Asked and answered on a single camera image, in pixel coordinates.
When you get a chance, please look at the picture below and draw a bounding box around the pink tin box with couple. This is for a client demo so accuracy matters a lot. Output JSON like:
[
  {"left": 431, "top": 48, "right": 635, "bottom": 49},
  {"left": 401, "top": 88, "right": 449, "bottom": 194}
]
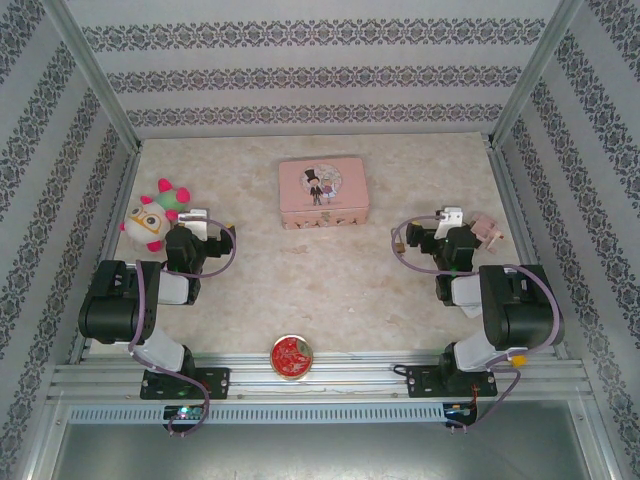
[{"left": 278, "top": 156, "right": 372, "bottom": 232}]

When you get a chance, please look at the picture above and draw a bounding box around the pink wooden puzzle block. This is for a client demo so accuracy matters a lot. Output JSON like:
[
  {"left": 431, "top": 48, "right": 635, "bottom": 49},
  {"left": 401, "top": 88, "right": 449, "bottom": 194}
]
[{"left": 468, "top": 211, "right": 504, "bottom": 255}]

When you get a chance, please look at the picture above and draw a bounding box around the white plush toy with glasses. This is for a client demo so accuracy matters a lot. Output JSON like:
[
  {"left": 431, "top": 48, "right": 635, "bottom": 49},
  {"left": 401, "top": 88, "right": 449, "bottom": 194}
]
[{"left": 118, "top": 178, "right": 192, "bottom": 254}]

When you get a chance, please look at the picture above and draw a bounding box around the round red tin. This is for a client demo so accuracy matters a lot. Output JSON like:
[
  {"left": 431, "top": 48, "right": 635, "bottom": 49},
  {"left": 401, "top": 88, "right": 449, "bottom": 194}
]
[{"left": 269, "top": 334, "right": 315, "bottom": 382}]

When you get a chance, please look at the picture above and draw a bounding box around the left circuit board with led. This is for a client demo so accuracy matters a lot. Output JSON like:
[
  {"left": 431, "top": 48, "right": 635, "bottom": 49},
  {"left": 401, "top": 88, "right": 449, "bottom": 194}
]
[{"left": 163, "top": 405, "right": 207, "bottom": 422}]

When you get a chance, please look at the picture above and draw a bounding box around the grey metal sheet shelf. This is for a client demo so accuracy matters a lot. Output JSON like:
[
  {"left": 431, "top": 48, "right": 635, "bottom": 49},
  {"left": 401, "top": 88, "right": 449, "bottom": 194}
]
[{"left": 47, "top": 422, "right": 596, "bottom": 480}]

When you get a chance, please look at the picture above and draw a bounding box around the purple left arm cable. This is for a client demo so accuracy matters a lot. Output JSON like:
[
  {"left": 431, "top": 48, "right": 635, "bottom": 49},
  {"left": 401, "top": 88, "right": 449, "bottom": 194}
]
[{"left": 128, "top": 218, "right": 238, "bottom": 440}]

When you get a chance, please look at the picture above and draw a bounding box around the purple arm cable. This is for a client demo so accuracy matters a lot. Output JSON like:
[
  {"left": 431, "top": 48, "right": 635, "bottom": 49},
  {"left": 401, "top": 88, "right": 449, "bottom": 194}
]
[
  {"left": 391, "top": 214, "right": 562, "bottom": 435},
  {"left": 128, "top": 218, "right": 238, "bottom": 440}
]

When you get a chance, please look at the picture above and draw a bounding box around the aluminium side rail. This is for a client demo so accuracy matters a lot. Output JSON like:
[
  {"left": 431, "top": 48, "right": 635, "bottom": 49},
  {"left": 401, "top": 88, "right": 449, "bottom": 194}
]
[
  {"left": 487, "top": 144, "right": 570, "bottom": 362},
  {"left": 68, "top": 144, "right": 143, "bottom": 366}
]

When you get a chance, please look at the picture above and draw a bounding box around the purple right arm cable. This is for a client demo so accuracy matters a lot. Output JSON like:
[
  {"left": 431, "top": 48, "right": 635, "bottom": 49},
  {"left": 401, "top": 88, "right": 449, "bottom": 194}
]
[{"left": 391, "top": 214, "right": 562, "bottom": 435}]

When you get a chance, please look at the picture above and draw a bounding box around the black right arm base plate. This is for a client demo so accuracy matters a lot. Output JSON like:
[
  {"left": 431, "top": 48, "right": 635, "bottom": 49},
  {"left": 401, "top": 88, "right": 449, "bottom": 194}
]
[{"left": 405, "top": 365, "right": 499, "bottom": 400}]

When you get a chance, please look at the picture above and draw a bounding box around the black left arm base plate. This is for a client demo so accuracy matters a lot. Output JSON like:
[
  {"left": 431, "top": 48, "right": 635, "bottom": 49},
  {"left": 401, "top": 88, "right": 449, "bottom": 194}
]
[{"left": 139, "top": 366, "right": 232, "bottom": 401}]

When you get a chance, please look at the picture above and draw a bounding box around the aluminium mounting rail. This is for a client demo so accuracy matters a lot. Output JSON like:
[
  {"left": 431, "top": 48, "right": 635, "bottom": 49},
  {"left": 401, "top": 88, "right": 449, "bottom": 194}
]
[{"left": 47, "top": 351, "right": 594, "bottom": 402}]

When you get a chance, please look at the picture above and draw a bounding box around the slotted grey cable duct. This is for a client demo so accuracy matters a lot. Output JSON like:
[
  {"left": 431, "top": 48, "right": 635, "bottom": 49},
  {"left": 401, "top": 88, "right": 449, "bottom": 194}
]
[{"left": 67, "top": 403, "right": 447, "bottom": 425}]

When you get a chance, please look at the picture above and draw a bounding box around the aluminium frame post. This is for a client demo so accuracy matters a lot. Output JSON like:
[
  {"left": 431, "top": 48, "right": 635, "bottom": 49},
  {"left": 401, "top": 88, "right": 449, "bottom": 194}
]
[
  {"left": 487, "top": 0, "right": 585, "bottom": 150},
  {"left": 42, "top": 0, "right": 143, "bottom": 150}
]

